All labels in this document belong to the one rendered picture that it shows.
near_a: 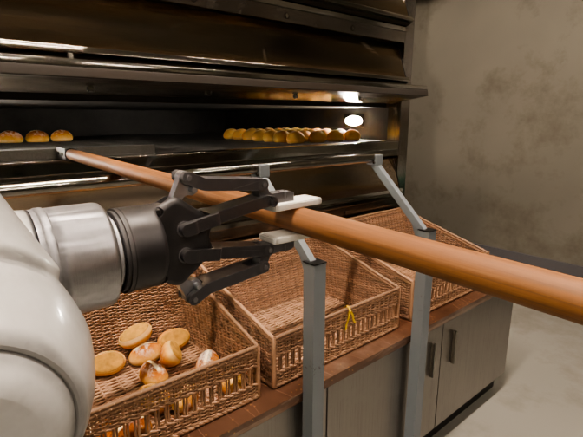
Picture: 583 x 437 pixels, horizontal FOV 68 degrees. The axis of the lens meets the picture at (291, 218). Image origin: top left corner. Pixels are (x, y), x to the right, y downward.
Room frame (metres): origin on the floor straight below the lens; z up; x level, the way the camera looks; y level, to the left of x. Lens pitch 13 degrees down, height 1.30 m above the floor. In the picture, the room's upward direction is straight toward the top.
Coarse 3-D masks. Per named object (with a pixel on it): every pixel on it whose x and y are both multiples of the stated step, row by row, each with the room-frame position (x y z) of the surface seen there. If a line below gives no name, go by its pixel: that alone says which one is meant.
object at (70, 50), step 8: (0, 40) 1.04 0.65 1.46; (8, 48) 1.05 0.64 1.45; (16, 48) 1.06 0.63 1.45; (24, 48) 1.07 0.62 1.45; (32, 48) 1.08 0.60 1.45; (40, 48) 1.09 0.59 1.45; (48, 48) 1.10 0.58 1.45; (56, 48) 1.11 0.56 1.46; (64, 48) 1.12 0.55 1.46; (72, 48) 1.13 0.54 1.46; (80, 48) 1.15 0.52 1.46; (72, 56) 1.13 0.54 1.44
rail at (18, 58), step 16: (48, 64) 1.06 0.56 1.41; (64, 64) 1.08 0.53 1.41; (80, 64) 1.10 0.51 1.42; (96, 64) 1.13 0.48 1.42; (112, 64) 1.15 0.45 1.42; (128, 64) 1.18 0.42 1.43; (144, 64) 1.20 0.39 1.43; (288, 80) 1.52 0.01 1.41; (304, 80) 1.56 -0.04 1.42; (320, 80) 1.61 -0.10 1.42; (336, 80) 1.67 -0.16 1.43; (352, 80) 1.72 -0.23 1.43
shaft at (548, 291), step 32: (96, 160) 0.98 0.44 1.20; (224, 192) 0.58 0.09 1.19; (288, 224) 0.47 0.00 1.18; (320, 224) 0.44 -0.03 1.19; (352, 224) 0.41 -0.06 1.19; (384, 256) 0.37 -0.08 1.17; (416, 256) 0.35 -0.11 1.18; (448, 256) 0.33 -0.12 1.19; (480, 256) 0.32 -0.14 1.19; (480, 288) 0.31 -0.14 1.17; (512, 288) 0.29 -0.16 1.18; (544, 288) 0.27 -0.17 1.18; (576, 288) 0.26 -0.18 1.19; (576, 320) 0.26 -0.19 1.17
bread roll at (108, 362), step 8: (104, 352) 1.10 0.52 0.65; (112, 352) 1.10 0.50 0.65; (120, 352) 1.11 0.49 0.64; (96, 360) 1.07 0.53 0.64; (104, 360) 1.08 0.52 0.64; (112, 360) 1.09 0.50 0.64; (120, 360) 1.09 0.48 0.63; (96, 368) 1.06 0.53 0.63; (104, 368) 1.07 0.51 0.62; (112, 368) 1.07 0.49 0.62; (120, 368) 1.08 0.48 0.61
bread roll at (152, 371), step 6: (150, 360) 1.08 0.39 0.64; (144, 366) 1.05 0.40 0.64; (150, 366) 1.04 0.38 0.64; (156, 366) 1.04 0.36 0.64; (162, 366) 1.06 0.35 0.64; (144, 372) 1.04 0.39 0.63; (150, 372) 1.03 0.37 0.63; (156, 372) 1.03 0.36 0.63; (162, 372) 1.04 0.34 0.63; (144, 378) 1.03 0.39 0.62; (150, 378) 1.02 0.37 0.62; (156, 378) 1.02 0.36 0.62; (162, 378) 1.03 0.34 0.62
